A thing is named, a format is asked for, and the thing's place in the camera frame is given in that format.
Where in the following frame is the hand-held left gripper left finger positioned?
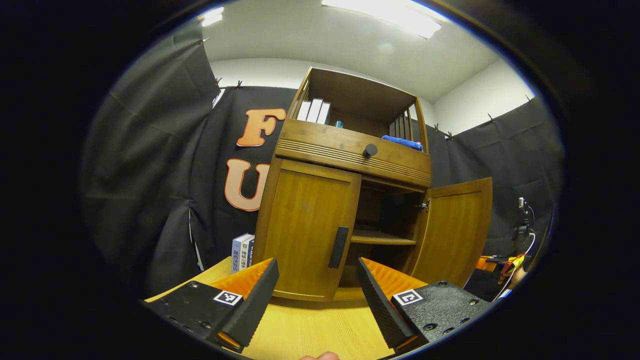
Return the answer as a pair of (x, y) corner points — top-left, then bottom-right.
(142, 257), (280, 353)

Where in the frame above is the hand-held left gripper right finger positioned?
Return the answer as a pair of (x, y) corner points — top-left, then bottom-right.
(356, 257), (493, 353)

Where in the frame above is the wooden cabinet door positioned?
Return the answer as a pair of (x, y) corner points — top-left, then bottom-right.
(255, 157), (362, 302)
(410, 177), (493, 288)

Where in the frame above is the black door handle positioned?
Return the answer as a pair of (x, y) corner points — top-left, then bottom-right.
(328, 226), (350, 270)

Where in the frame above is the wooden double-door shoe cabinet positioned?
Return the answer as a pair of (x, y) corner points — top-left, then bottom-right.
(252, 67), (493, 303)

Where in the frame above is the wooden inner cabinet shelf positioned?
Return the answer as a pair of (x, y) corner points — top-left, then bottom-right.
(351, 230), (417, 246)

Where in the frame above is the blue and white book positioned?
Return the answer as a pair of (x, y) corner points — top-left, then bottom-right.
(231, 233), (255, 273)

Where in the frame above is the blue folded towel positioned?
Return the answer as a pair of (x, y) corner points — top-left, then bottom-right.
(381, 135), (424, 152)

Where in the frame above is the wooden drawer with black knob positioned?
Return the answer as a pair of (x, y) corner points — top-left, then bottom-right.
(276, 119), (432, 188)

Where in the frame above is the ceiling strip light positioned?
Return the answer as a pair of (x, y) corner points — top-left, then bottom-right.
(200, 6), (225, 27)

